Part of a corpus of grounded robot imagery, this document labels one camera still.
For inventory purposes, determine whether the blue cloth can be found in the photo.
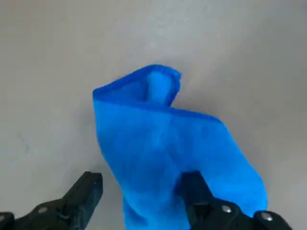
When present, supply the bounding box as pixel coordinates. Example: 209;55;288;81
92;64;269;230

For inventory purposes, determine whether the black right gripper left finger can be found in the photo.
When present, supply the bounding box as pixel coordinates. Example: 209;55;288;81
0;171;104;230

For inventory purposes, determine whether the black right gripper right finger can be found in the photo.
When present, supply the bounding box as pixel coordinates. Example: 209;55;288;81
181;171;292;230

